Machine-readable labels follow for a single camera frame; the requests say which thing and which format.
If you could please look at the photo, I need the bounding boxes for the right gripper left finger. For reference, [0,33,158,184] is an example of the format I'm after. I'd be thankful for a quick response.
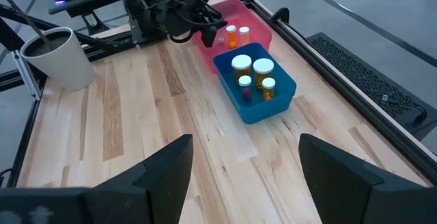
[81,134,195,224]

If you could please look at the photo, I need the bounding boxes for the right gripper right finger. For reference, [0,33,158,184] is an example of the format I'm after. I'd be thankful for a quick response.
[298,132,437,224]

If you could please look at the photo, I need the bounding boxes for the small orange pill bottle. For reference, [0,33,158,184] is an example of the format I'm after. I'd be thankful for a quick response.
[261,76,277,101]
[225,25,238,50]

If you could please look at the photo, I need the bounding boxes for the pink pill bottle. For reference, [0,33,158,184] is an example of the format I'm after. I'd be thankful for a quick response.
[238,26,251,46]

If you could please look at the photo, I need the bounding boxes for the large orange pill bottle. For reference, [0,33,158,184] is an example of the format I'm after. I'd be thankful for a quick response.
[252,57,275,90]
[231,54,253,81]

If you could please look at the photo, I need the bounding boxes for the purple bottle red pills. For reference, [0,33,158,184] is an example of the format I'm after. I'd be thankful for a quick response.
[238,74,253,101]

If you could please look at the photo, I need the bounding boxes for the pink plastic bin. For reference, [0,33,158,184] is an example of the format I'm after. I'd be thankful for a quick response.
[191,0,273,75]

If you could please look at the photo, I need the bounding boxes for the blue plastic bin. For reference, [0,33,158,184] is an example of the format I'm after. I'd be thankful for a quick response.
[212,42,298,126]

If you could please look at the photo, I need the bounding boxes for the black side desk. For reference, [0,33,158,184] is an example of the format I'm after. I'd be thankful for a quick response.
[47,0,127,36]

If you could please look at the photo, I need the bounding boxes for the white plant pot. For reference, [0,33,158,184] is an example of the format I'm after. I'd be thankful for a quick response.
[19,26,96,92]

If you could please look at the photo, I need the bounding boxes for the black cable white tag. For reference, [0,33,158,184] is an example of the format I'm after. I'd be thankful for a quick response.
[381,94,428,127]

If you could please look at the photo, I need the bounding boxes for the black aluminium table frame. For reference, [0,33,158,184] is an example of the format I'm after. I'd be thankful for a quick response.
[0,0,437,188]

